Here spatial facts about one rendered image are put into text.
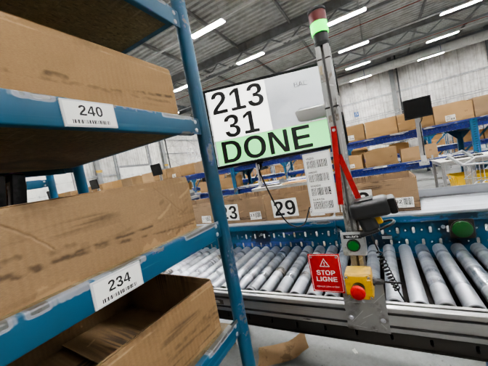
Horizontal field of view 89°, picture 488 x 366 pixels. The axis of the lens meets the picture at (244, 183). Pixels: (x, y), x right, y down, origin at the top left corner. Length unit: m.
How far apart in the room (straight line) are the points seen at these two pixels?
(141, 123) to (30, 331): 0.26
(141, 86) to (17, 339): 0.35
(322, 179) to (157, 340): 0.61
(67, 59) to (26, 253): 0.23
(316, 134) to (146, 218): 0.67
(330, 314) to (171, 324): 0.64
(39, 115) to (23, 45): 0.09
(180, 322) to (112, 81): 0.38
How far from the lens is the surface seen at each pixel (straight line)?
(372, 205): 0.76
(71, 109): 0.34
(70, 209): 0.36
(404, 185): 1.42
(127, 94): 0.43
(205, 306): 0.50
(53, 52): 0.40
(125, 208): 0.39
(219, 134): 0.95
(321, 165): 0.82
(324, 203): 0.83
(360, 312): 0.95
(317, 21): 0.89
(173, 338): 0.46
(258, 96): 0.96
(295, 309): 1.02
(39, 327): 0.32
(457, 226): 1.41
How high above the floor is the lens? 1.23
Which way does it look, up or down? 3 degrees down
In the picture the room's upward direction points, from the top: 11 degrees counter-clockwise
